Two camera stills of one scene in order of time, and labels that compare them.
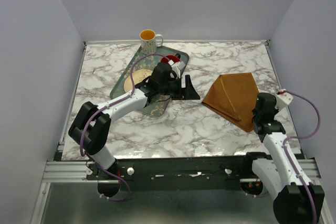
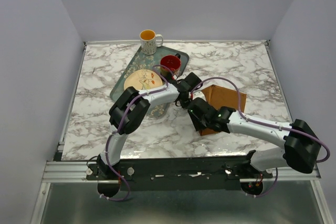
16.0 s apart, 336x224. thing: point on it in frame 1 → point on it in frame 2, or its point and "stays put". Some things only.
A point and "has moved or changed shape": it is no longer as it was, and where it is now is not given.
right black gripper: (254, 110) → (197, 125)
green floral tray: (142, 61) stays put
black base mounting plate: (174, 174) stays put
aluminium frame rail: (75, 171) stays put
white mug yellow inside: (148, 41) stays put
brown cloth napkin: (233, 97) has moved or changed shape
